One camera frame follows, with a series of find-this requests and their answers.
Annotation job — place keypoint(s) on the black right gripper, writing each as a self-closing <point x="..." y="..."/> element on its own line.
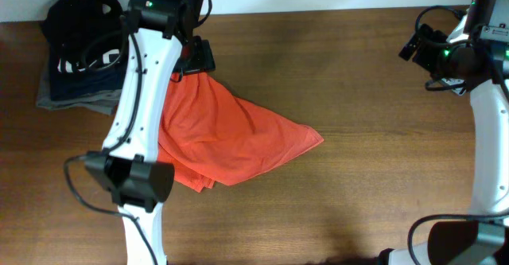
<point x="434" y="40"/>

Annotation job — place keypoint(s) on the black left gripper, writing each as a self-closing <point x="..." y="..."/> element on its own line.
<point x="203" y="57"/>

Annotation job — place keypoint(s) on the red t-shirt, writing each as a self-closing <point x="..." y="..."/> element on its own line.
<point x="211" y="136"/>

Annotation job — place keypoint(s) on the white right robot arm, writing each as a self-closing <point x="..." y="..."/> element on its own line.
<point x="472" y="59"/>

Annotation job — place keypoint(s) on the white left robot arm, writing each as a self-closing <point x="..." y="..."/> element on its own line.
<point x="162" y="51"/>

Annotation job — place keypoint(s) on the grey folded garment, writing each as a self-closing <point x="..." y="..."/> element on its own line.
<point x="103" y="102"/>

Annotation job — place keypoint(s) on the black folded garment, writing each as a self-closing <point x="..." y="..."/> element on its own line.
<point x="84" y="34"/>

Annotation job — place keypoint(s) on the navy white striped folded garment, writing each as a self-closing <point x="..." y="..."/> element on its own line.
<point x="63" y="86"/>

